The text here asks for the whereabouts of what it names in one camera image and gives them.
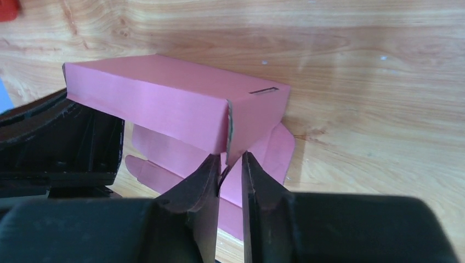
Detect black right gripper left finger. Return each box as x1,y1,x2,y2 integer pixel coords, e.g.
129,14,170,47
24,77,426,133
1,155,220,262

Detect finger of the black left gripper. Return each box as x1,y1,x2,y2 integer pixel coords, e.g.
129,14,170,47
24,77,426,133
1,89,125,198

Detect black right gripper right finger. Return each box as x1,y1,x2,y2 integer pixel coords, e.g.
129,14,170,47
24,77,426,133
242,152,459,262

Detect red plastic shopping basket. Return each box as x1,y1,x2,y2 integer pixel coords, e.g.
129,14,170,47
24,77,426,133
0,0,20,22

